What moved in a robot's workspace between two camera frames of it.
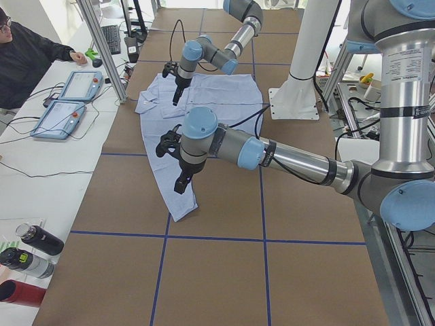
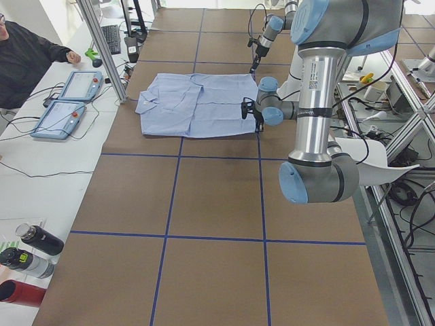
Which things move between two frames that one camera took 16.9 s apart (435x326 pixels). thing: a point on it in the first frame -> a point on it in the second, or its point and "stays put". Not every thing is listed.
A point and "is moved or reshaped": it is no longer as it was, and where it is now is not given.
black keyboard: x=112 y=35 stays put
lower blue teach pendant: x=60 y=119 stays put
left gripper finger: x=179 y=186 -> x=259 y=125
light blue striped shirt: x=236 y=100 is moved or reshaped
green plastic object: x=91 y=53 stays put
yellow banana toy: x=367 y=79 stays put
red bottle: x=18 y=293 stays put
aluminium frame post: x=90 y=15 stays put
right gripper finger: x=176 y=96 -> x=255 y=64
